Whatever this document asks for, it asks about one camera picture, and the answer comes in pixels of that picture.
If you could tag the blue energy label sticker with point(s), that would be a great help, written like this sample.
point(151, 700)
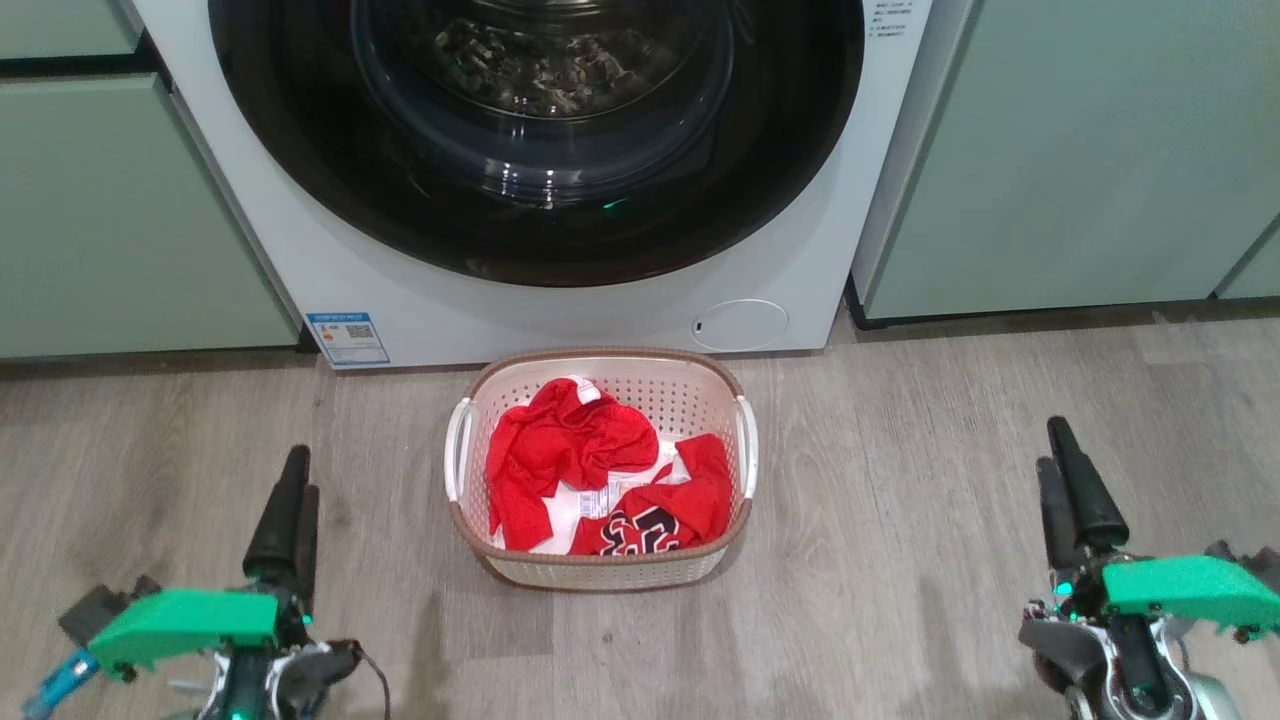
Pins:
point(346, 338)

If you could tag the grey-green cabinet panel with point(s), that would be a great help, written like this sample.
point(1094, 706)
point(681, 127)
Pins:
point(110, 220)

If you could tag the white front-load washing machine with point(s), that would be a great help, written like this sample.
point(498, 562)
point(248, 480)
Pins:
point(300, 260)

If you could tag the round white filter cover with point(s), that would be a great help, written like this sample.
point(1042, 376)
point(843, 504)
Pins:
point(740, 325)

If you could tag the pale green drawer front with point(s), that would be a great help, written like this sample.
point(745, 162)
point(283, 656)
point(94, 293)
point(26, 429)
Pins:
point(60, 25)

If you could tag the steel washer drum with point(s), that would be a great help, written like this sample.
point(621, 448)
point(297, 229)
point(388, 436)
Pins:
point(540, 60)

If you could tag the tall pale green cabinet panel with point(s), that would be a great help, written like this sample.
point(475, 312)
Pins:
point(1080, 150)

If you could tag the red jersey with black print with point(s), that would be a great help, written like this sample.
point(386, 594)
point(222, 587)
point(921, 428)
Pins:
point(690, 500)

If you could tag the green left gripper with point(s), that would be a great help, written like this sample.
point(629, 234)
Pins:
point(190, 620)

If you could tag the plain red garment white collar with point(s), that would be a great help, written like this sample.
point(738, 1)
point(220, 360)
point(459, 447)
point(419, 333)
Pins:
point(560, 440)

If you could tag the washing machine door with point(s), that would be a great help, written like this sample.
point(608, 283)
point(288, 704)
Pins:
point(300, 130)

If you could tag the printed sticker in basket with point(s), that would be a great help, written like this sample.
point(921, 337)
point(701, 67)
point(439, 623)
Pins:
point(592, 500)

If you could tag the cream perforated laundry basket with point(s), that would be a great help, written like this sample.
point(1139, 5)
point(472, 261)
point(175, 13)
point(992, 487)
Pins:
point(600, 568)

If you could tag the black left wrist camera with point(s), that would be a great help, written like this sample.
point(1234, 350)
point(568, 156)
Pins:
point(95, 610)

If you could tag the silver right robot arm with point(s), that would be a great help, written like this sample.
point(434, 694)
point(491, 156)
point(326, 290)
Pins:
point(1130, 670)

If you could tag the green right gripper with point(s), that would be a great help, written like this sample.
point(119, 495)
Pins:
point(1180, 590)

